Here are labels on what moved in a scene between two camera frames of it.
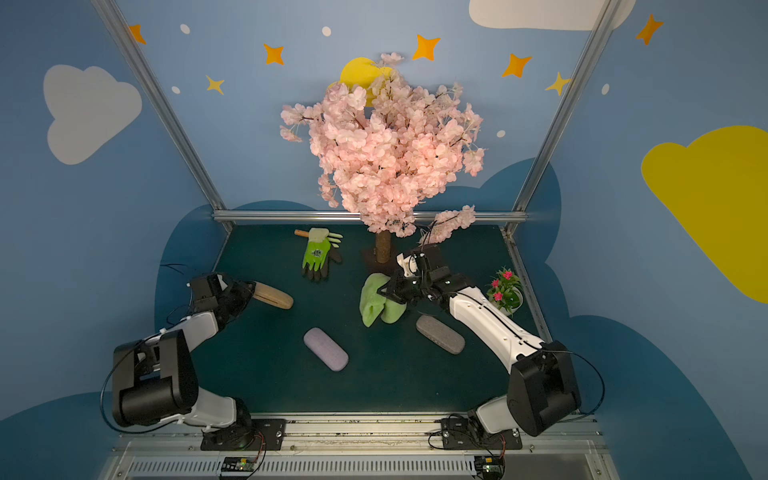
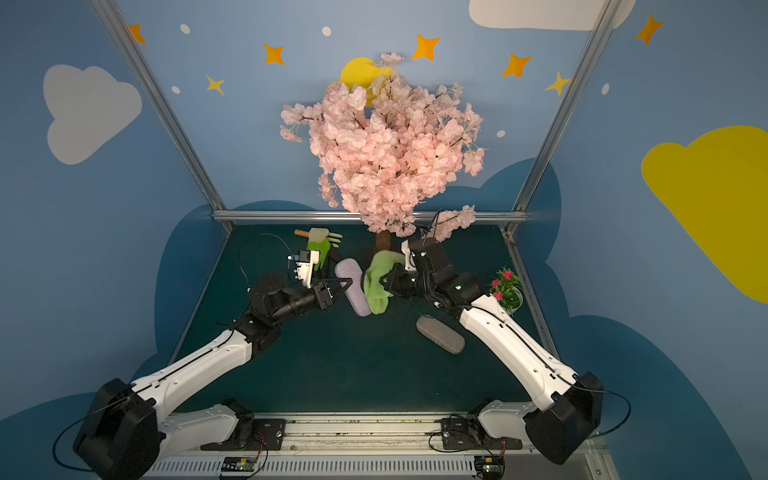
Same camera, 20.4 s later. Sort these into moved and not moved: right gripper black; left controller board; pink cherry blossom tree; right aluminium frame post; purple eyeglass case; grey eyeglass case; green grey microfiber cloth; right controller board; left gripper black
Moved: green grey microfiber cloth; purple eyeglass case; left gripper black
Not moved: grey eyeglass case; left controller board; right gripper black; right controller board; pink cherry blossom tree; right aluminium frame post
